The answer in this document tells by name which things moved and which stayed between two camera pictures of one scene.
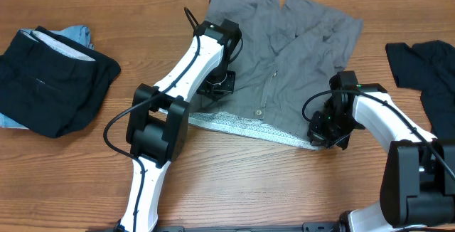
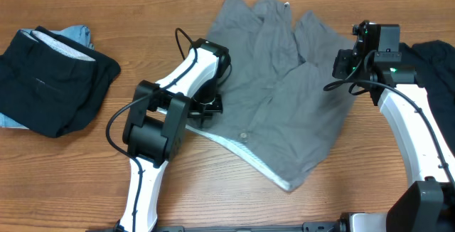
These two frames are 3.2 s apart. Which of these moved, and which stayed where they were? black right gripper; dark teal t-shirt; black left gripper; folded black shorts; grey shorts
Moved: black left gripper; black right gripper; grey shorts
Stayed: folded black shorts; dark teal t-shirt
